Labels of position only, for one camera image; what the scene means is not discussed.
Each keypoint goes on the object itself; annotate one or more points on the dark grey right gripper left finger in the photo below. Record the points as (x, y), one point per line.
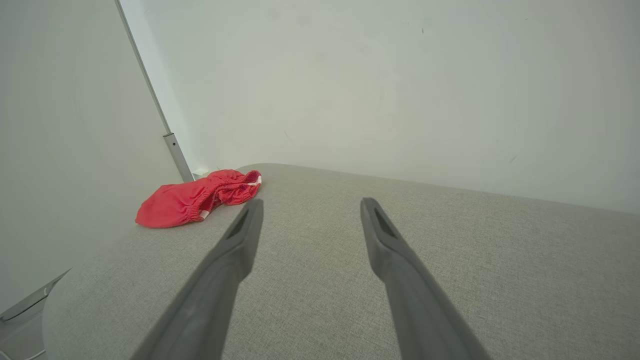
(210, 295)

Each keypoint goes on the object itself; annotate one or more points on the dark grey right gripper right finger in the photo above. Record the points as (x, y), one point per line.
(420, 305)

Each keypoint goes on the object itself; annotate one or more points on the red shorts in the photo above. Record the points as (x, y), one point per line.
(175, 205)

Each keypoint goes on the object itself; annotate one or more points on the grey metal pole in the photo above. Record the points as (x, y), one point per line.
(172, 145)

